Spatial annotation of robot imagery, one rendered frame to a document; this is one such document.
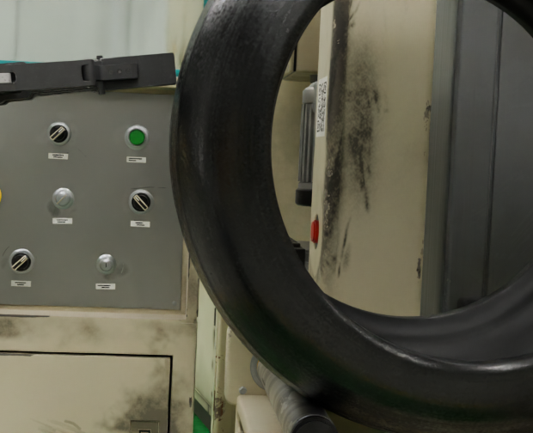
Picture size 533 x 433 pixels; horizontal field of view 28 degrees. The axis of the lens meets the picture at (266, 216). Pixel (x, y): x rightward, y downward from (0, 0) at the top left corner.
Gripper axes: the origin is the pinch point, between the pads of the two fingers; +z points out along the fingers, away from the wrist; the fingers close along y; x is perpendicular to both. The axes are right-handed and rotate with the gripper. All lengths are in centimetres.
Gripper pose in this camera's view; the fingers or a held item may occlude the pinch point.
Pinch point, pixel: (138, 71)
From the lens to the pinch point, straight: 105.1
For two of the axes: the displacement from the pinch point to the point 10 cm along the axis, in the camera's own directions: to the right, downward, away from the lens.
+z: 9.9, -1.0, 0.9
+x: 0.9, 9.9, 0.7
